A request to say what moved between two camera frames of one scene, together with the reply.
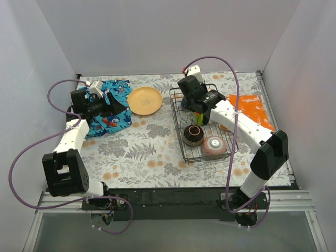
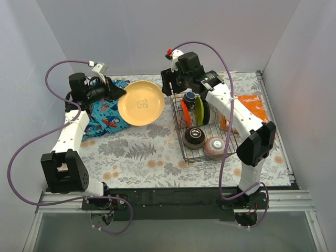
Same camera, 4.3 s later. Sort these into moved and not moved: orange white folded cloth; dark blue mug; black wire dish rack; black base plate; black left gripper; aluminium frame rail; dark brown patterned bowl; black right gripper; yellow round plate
Moved: black left gripper; yellow round plate; dark blue mug; black wire dish rack; black right gripper
Not moved: dark brown patterned bowl; orange white folded cloth; aluminium frame rail; black base plate
